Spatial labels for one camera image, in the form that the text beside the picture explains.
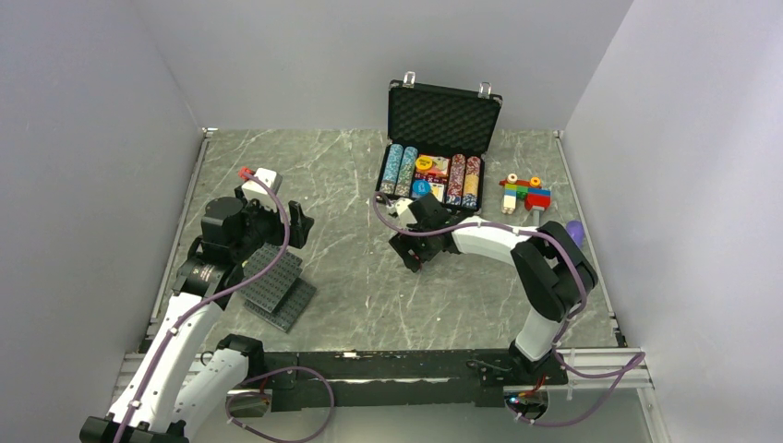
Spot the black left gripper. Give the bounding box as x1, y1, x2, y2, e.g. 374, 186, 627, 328
232, 186, 313, 261

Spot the red backed card deck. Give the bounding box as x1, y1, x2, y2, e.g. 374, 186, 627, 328
416, 155, 450, 177

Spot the black poker chip case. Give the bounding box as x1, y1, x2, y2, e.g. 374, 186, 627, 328
374, 72, 504, 225

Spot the blue small blind button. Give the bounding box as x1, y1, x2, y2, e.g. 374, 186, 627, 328
411, 180, 431, 198

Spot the yellow big blind button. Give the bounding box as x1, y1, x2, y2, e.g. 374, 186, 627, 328
415, 155, 433, 174

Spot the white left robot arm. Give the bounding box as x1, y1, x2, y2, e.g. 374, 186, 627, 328
79, 195, 314, 442

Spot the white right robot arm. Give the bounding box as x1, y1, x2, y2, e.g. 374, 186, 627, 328
374, 195, 597, 384

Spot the green and grey chip stack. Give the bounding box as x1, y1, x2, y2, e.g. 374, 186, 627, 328
394, 146, 418, 197

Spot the large dark grey baseplate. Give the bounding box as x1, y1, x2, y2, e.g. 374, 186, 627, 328
239, 245, 302, 314

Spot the lower dark grey baseplate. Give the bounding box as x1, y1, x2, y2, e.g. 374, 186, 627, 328
243, 278, 317, 333

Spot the yellow and blue chip stack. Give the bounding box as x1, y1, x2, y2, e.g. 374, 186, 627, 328
462, 156, 482, 210

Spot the purple red blue chip stack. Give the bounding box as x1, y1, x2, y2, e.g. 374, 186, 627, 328
446, 154, 466, 206

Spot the blue and grey chip stack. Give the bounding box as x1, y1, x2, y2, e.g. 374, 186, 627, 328
379, 144, 404, 194

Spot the colourful toy brick figure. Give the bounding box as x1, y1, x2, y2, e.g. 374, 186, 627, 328
499, 174, 551, 226

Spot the purple toy microphone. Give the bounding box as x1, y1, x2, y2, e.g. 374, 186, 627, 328
565, 220, 586, 247

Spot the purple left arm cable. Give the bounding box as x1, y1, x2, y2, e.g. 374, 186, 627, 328
110, 174, 336, 443

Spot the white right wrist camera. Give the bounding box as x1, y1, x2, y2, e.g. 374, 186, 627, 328
389, 198, 417, 230

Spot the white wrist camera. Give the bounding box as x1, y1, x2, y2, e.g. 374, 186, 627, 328
389, 198, 417, 230
239, 167, 283, 211

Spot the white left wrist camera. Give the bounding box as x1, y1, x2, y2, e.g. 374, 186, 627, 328
239, 167, 283, 211

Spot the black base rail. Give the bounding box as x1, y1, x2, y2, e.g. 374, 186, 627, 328
113, 348, 653, 412

